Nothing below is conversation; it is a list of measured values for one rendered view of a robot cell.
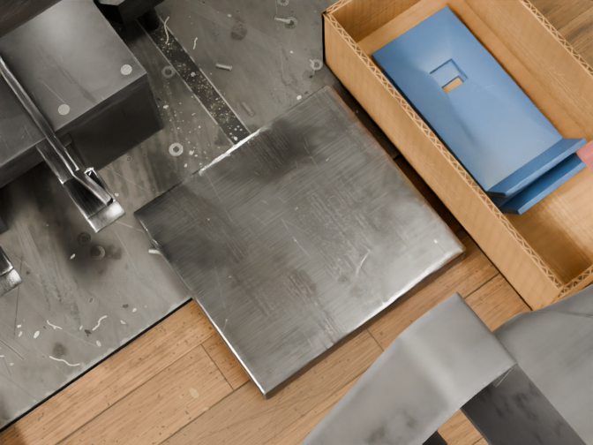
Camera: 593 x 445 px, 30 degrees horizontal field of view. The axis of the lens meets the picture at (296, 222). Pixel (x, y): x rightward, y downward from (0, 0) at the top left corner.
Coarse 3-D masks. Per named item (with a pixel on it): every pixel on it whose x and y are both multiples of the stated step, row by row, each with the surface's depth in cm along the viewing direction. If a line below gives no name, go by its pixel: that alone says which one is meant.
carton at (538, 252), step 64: (384, 0) 80; (448, 0) 84; (512, 0) 77; (512, 64) 82; (576, 64) 75; (384, 128) 80; (576, 128) 80; (448, 192) 76; (576, 192) 78; (512, 256) 73; (576, 256) 76
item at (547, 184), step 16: (448, 64) 82; (448, 80) 81; (464, 80) 81; (416, 112) 80; (576, 160) 77; (544, 176) 78; (560, 176) 76; (528, 192) 77; (544, 192) 75; (512, 208) 76; (528, 208) 75
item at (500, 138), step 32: (416, 32) 82; (448, 32) 82; (384, 64) 81; (416, 64) 81; (480, 64) 81; (416, 96) 80; (448, 96) 80; (480, 96) 80; (512, 96) 80; (448, 128) 79; (480, 128) 79; (512, 128) 79; (544, 128) 79; (480, 160) 78; (512, 160) 78; (544, 160) 76; (512, 192) 75
